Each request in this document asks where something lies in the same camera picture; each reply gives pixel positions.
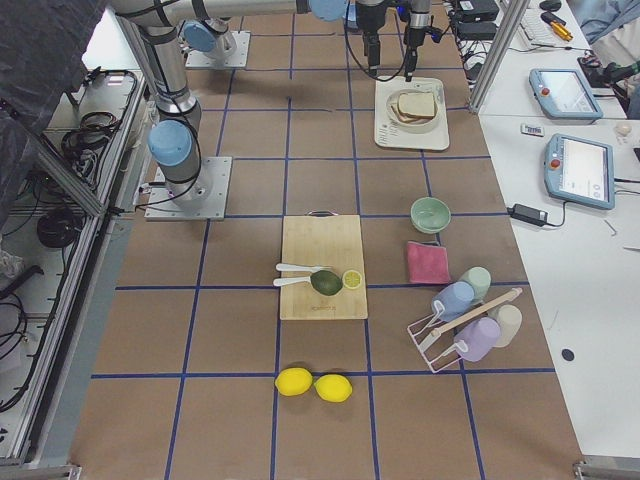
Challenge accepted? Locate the green bowl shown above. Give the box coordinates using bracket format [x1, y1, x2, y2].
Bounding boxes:
[410, 197, 451, 234]

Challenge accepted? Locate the teach pendant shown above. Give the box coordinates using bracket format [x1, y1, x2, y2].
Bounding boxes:
[529, 69, 603, 123]
[543, 134, 615, 210]

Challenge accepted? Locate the green cup on rack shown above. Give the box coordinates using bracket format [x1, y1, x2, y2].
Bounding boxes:
[459, 266, 491, 303]

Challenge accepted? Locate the yellow lemon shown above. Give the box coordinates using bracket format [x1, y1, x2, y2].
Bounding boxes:
[274, 367, 313, 397]
[314, 374, 353, 403]

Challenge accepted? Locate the lemon slice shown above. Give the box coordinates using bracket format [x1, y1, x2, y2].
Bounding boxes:
[342, 269, 363, 290]

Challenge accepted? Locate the wooden cutting board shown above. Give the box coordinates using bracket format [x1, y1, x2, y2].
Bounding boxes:
[280, 215, 368, 320]

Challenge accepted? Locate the left yellow lemon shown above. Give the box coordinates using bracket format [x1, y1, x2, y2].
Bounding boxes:
[274, 367, 313, 397]

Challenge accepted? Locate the white plastic utensil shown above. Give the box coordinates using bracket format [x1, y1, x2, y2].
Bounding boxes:
[275, 263, 331, 274]
[272, 275, 311, 287]

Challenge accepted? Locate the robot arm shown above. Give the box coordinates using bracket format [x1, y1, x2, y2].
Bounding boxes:
[181, 1, 444, 82]
[109, 1, 351, 208]

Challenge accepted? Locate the upper teach pendant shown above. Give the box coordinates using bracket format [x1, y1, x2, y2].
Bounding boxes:
[529, 69, 603, 123]

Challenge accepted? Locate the beige cup on rack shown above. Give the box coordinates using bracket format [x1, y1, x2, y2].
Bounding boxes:
[488, 304, 522, 348]

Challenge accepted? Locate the avocado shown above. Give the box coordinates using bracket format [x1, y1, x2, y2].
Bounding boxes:
[310, 270, 343, 296]

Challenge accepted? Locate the bread slice on plate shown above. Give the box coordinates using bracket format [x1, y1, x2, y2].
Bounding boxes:
[391, 104, 433, 124]

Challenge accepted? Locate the aluminium frame post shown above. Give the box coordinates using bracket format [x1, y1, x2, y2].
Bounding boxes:
[468, 0, 529, 114]

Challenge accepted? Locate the black power adapter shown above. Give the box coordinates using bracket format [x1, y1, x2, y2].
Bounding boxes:
[507, 203, 548, 227]

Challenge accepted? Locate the blue cup on rack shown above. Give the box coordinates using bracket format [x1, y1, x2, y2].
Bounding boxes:
[431, 281, 475, 322]

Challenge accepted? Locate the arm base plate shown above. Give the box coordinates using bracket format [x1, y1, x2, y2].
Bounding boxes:
[185, 31, 251, 70]
[144, 157, 232, 221]

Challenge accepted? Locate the right yellow lemon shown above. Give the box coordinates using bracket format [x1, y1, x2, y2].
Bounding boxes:
[314, 374, 353, 403]

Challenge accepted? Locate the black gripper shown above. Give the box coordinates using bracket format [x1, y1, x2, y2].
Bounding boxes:
[355, 0, 389, 74]
[403, 12, 440, 82]

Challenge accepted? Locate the lower teach pendant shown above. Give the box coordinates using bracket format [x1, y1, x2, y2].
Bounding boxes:
[543, 134, 615, 210]

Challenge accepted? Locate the cream bear tray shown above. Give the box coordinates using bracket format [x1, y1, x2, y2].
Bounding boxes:
[374, 77, 450, 151]

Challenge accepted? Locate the pink cloth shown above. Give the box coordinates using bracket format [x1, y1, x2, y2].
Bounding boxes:
[406, 241, 451, 285]

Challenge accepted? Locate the metal dish rack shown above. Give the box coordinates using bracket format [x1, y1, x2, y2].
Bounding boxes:
[406, 287, 522, 374]

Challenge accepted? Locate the purple cup on rack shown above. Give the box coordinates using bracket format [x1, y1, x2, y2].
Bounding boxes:
[454, 317, 501, 362]

